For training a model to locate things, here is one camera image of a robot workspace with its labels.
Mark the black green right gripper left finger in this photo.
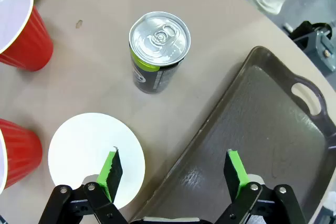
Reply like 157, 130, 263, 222
38, 147, 129, 224

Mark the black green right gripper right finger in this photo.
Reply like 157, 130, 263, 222
214, 149, 308, 224

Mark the white round bowl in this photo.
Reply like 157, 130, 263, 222
47, 113, 146, 210

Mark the red plastic cup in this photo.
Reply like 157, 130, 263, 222
0, 0, 55, 72
0, 118, 44, 195

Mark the dark brown serving tray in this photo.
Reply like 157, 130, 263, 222
128, 46, 336, 224

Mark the black Pepsi soda can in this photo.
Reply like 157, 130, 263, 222
128, 11, 192, 94

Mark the grey metal table clamp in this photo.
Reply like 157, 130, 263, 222
283, 20, 336, 72

